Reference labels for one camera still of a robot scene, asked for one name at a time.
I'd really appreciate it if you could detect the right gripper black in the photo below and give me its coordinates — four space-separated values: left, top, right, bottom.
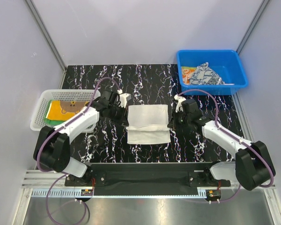
168 109 191 130

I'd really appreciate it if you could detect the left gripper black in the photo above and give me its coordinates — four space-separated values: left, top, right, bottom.
108 103 129 126

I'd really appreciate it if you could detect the light grey towel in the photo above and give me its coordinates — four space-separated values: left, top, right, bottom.
126 105 170 145

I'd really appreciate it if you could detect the grey blue patterned towel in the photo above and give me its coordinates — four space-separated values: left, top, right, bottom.
187 62 225 85

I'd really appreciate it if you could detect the brown yellow towel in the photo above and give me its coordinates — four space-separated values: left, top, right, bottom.
45 100 87 121

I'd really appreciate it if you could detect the green microfiber towel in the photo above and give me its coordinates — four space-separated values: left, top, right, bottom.
44 114 64 126

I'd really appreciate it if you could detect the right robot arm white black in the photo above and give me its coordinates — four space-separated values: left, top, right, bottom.
168 95 276 190

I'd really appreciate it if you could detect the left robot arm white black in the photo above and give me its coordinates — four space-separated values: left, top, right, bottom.
33 90 132 186

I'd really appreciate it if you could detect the orange patterned cloth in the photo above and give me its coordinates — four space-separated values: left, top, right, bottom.
182 67 197 85

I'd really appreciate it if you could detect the blue plastic bin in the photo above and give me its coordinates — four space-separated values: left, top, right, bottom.
177 50 249 95

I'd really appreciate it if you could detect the white perforated plastic basket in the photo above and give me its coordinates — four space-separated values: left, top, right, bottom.
30 90 101 131

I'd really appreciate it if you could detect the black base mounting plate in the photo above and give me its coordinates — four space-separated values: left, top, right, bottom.
65 163 231 198

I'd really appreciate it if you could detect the right small circuit board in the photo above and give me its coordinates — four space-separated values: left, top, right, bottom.
207 190 222 199

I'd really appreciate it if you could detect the small circuit board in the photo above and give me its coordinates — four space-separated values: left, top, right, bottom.
207 190 222 199
81 189 94 196

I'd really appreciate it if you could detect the left small circuit board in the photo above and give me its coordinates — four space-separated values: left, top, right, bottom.
81 189 94 196

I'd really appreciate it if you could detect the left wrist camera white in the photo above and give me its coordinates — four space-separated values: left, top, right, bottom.
117 89 132 108

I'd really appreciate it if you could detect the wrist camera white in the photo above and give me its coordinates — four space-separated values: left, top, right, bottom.
117 89 132 108
174 94 186 113

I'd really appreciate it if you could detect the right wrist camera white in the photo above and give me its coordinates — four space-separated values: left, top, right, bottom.
174 94 186 113

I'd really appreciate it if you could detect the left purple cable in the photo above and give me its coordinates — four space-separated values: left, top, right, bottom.
36 77 122 223

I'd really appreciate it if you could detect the purple cable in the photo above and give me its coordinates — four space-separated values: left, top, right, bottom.
36 77 122 223
177 89 274 203

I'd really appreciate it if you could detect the left aluminium frame post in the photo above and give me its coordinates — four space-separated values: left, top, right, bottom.
24 0 67 71

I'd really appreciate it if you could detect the aluminium frame post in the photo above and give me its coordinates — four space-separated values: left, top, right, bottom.
236 0 271 55
24 0 67 71

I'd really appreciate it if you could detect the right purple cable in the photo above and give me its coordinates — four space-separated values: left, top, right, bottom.
177 89 274 203

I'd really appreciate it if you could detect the aluminium rail front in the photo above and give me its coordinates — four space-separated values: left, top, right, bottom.
21 170 277 188

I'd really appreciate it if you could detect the right aluminium frame post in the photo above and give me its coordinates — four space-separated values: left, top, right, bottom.
236 0 271 55

